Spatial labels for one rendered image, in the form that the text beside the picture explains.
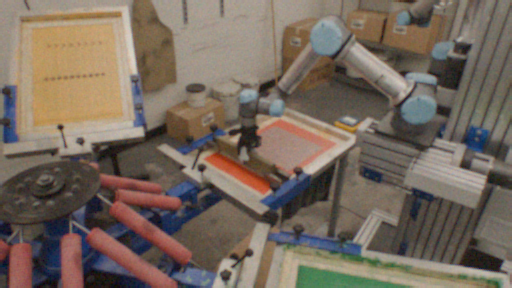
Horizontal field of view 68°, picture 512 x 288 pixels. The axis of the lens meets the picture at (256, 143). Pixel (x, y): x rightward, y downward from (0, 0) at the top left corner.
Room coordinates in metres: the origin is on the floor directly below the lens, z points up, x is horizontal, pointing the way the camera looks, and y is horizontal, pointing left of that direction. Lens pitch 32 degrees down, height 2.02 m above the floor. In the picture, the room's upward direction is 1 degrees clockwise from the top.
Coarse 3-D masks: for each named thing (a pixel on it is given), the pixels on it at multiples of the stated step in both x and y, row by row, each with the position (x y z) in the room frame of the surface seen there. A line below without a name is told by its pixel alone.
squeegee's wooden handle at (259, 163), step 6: (222, 138) 1.61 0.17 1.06; (222, 144) 1.59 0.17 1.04; (228, 144) 1.56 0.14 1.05; (234, 144) 1.56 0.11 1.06; (222, 150) 1.59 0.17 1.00; (228, 150) 1.56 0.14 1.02; (234, 150) 1.54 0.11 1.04; (246, 150) 1.50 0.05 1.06; (234, 156) 1.54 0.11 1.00; (252, 156) 1.46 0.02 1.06; (258, 156) 1.45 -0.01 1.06; (246, 162) 1.48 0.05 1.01; (252, 162) 1.46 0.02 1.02; (258, 162) 1.43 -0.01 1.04; (264, 162) 1.41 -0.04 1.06; (270, 162) 1.41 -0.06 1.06; (258, 168) 1.43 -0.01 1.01; (264, 168) 1.41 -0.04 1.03; (270, 168) 1.38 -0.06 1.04
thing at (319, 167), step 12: (264, 120) 2.00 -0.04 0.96; (300, 120) 1.99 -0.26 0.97; (312, 120) 1.95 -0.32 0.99; (336, 132) 1.83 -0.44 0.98; (348, 144) 1.69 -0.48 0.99; (192, 156) 1.55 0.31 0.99; (336, 156) 1.58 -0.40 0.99; (312, 168) 1.47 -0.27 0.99; (324, 168) 1.50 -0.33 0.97; (228, 180) 1.36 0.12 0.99
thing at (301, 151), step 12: (288, 144) 1.74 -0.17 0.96; (300, 144) 1.74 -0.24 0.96; (312, 144) 1.74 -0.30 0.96; (324, 144) 1.74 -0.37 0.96; (276, 156) 1.62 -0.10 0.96; (288, 156) 1.62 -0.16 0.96; (300, 156) 1.62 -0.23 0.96; (312, 156) 1.62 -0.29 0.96; (288, 168) 1.51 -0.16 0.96; (240, 180) 1.41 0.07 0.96; (252, 180) 1.41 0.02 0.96; (264, 180) 1.41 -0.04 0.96; (264, 192) 1.32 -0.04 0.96
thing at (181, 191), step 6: (180, 186) 1.24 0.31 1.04; (186, 186) 1.25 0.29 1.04; (192, 186) 1.25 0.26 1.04; (168, 192) 1.20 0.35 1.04; (174, 192) 1.20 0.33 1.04; (180, 192) 1.21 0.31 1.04; (186, 192) 1.21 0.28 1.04; (198, 192) 1.26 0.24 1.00; (180, 198) 1.19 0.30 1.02; (186, 198) 1.21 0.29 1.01
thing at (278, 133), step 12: (264, 132) 1.86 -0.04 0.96; (276, 132) 1.86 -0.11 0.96; (288, 132) 1.87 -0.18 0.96; (300, 132) 1.87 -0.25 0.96; (264, 144) 1.73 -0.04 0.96; (276, 144) 1.73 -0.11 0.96; (216, 156) 1.61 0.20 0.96; (264, 156) 1.61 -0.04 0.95; (228, 168) 1.50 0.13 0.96; (240, 168) 1.50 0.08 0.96
